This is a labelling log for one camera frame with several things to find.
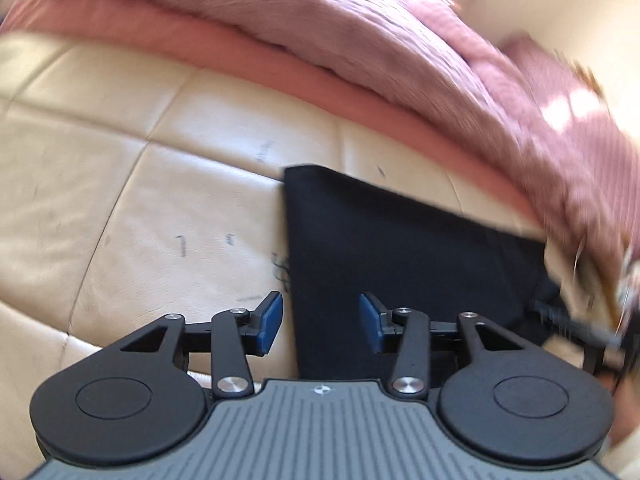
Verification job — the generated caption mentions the salmon pink bed sheet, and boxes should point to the salmon pink bed sheet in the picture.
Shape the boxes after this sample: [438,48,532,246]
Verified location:
[0,0,546,238]

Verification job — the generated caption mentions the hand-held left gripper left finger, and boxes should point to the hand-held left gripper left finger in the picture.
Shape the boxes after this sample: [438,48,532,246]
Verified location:
[120,291,284,399]

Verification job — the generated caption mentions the pink fluffy blanket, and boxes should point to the pink fluffy blanket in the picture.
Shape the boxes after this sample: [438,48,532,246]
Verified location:
[50,0,640,266]

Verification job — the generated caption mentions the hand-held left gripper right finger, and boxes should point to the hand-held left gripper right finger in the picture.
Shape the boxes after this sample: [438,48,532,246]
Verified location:
[359,292,526,400]

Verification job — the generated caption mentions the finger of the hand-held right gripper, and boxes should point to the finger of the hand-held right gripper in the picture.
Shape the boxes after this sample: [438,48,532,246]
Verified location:
[531,299,622,347]

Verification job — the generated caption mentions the black pants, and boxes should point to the black pants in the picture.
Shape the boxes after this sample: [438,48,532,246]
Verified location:
[283,164,563,381]

